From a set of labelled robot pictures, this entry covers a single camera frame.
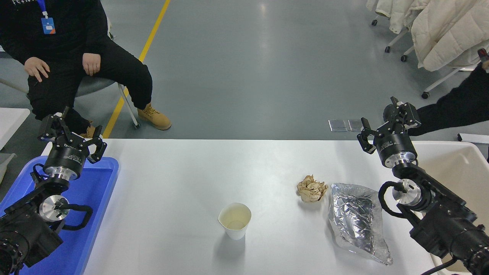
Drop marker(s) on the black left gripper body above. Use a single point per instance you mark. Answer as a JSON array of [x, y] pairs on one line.
[[67, 158]]

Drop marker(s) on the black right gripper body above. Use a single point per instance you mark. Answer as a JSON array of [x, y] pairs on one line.
[[395, 145]]

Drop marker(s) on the grey chair with white frame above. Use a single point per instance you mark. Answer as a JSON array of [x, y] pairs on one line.
[[397, 38], [95, 86], [439, 81]]

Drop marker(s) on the tan paper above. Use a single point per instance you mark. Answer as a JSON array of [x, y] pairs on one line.
[[312, 189]]

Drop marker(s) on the silver foil tray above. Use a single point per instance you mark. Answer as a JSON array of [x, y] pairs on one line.
[[357, 221]]

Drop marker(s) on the white paper cup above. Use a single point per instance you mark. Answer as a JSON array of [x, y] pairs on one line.
[[235, 225]]

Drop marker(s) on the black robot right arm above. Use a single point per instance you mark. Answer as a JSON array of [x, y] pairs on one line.
[[443, 225]]

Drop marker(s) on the person's right hand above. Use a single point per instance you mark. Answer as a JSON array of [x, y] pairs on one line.
[[37, 68]]

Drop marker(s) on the person's left hand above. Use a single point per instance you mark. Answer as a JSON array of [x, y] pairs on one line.
[[91, 63]]

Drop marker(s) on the metal floor plate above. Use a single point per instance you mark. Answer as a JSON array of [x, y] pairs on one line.
[[357, 125], [337, 125]]

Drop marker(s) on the blue plastic tray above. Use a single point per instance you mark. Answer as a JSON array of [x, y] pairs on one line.
[[91, 198]]

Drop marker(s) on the small white side table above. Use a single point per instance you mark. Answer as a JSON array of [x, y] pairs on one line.
[[11, 122]]

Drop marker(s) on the person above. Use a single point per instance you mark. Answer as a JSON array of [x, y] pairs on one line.
[[68, 42], [458, 107]]

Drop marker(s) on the large pale plastic bin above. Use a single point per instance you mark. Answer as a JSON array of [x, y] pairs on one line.
[[458, 168]]

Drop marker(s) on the white floor bar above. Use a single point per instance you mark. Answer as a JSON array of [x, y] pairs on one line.
[[473, 138]]

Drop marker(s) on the cream padded jacket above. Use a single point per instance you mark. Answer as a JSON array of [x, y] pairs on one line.
[[393, 9], [450, 34]]

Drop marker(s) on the blue ID badge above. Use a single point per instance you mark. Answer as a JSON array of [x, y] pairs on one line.
[[48, 26]]

